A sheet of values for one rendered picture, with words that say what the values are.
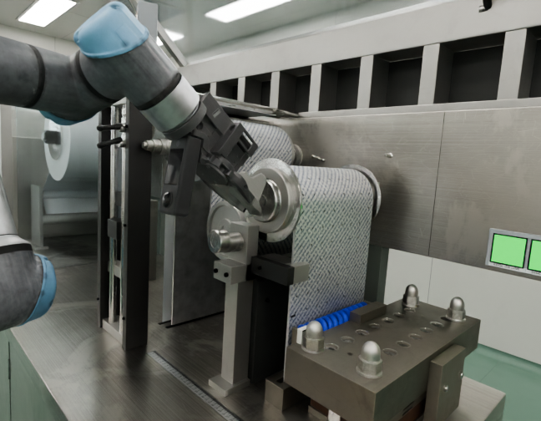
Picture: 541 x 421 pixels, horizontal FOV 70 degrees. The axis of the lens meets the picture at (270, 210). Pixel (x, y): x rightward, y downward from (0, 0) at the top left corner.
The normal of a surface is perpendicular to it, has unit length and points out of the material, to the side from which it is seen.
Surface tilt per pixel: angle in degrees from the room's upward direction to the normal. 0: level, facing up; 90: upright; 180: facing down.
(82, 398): 0
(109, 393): 0
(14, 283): 62
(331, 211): 90
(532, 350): 90
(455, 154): 90
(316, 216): 90
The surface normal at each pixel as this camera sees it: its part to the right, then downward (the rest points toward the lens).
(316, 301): 0.69, 0.13
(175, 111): 0.38, 0.49
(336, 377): -0.72, 0.04
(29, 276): 0.82, -0.44
